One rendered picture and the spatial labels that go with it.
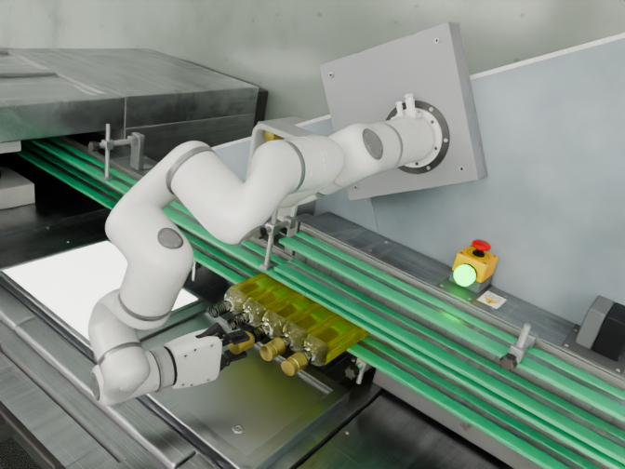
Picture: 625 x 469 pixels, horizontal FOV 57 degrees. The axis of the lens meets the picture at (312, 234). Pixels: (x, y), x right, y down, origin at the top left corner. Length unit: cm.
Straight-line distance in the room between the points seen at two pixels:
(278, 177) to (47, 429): 72
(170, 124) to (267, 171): 142
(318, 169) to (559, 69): 54
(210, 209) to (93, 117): 123
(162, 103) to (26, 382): 112
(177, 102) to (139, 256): 141
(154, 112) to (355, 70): 98
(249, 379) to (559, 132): 82
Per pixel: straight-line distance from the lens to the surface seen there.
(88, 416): 128
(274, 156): 83
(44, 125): 192
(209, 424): 122
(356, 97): 134
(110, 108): 203
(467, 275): 125
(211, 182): 82
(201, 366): 115
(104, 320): 105
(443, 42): 125
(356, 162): 100
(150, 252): 82
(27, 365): 141
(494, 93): 127
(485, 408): 129
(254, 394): 130
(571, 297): 130
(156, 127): 216
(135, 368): 101
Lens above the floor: 194
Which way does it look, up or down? 50 degrees down
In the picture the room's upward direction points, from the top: 112 degrees counter-clockwise
